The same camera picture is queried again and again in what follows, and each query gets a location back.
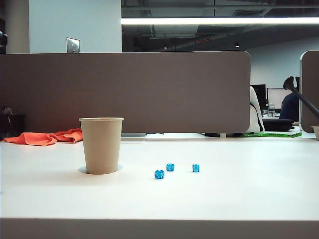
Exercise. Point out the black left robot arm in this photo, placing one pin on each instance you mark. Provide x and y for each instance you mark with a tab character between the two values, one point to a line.
3	38

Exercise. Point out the brown paper cup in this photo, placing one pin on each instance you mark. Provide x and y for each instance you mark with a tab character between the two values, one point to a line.
101	144

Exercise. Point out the brown desk divider panel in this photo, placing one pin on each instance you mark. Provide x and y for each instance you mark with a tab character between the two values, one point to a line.
124	87

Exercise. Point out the blue die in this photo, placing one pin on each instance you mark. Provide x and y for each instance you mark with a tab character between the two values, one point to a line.
170	167
159	174
196	168

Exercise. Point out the white office chair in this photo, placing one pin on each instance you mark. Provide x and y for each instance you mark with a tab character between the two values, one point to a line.
255	112

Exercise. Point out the dark computer monitor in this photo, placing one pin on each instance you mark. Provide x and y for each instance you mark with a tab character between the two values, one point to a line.
260	95

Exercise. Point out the ceiling light strip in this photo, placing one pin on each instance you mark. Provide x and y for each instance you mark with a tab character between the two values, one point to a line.
199	21

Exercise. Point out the clear glass jar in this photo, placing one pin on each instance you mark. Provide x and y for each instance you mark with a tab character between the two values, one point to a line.
271	110

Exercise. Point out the green tape strip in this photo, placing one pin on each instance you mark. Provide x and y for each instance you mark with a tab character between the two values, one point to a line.
274	134

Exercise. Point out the black flat case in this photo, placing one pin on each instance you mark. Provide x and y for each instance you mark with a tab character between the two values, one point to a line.
277	124

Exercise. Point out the bright computer monitor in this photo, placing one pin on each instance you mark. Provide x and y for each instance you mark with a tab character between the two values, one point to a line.
276	97

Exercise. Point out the orange cloth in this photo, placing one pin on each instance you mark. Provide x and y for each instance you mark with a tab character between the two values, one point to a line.
32	138

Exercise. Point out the seated person in blue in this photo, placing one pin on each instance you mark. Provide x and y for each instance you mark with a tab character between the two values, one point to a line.
290	107

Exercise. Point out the black mesh pen holder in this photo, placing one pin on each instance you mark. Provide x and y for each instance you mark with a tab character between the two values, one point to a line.
12	127

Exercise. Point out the clear plastic pen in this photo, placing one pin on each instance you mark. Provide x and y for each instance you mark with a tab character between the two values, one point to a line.
7	111

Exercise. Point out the brown white-edged divider panel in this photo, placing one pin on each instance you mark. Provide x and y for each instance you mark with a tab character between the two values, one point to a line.
311	87

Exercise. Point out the beige paper bowl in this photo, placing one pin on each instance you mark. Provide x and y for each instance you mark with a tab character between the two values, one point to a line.
316	132

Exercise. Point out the metal wall outlet plate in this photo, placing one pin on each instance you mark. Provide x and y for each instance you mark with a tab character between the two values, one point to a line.
73	44

